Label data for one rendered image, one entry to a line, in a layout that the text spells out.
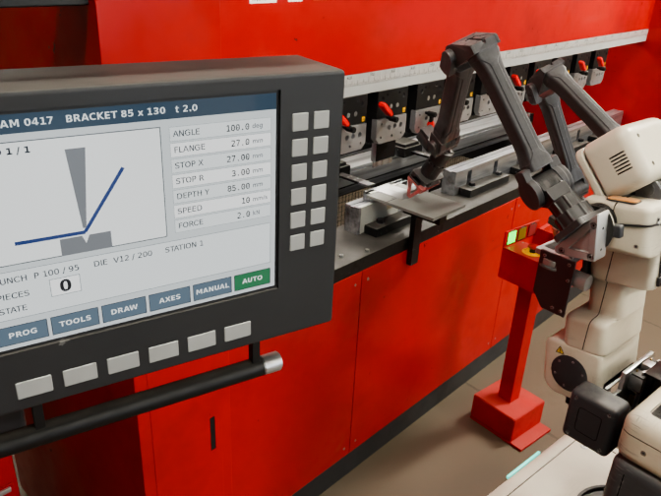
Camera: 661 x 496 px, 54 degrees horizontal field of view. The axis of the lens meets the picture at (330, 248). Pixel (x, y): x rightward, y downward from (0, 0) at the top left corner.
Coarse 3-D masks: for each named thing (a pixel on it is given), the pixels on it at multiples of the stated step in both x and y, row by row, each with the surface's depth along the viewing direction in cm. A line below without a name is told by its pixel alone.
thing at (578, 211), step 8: (560, 200) 148; (568, 200) 148; (576, 200) 148; (552, 208) 150; (560, 208) 149; (568, 208) 148; (576, 208) 146; (584, 208) 147; (592, 208) 148; (560, 216) 148; (568, 216) 147; (576, 216) 146; (584, 216) 144; (592, 216) 146; (560, 224) 149; (568, 224) 147; (576, 224) 144; (560, 232) 147; (568, 232) 146; (560, 240) 148
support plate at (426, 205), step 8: (400, 184) 223; (376, 192) 215; (424, 192) 217; (376, 200) 210; (384, 200) 209; (392, 200) 209; (400, 200) 210; (408, 200) 210; (416, 200) 210; (424, 200) 210; (432, 200) 211; (440, 200) 211; (448, 200) 211; (400, 208) 204; (408, 208) 204; (416, 208) 204; (424, 208) 204; (432, 208) 204; (440, 208) 205; (448, 208) 205; (456, 208) 205; (424, 216) 199; (432, 216) 198; (440, 216) 199
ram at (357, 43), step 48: (240, 0) 149; (336, 0) 171; (384, 0) 185; (432, 0) 201; (480, 0) 220; (528, 0) 244; (576, 0) 273; (624, 0) 309; (240, 48) 153; (288, 48) 164; (336, 48) 177; (384, 48) 192; (432, 48) 209; (576, 48) 288
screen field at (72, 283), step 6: (72, 276) 72; (78, 276) 72; (54, 282) 71; (60, 282) 71; (66, 282) 71; (72, 282) 72; (78, 282) 72; (54, 288) 71; (60, 288) 71; (66, 288) 72; (72, 288) 72; (78, 288) 72; (54, 294) 71; (60, 294) 72
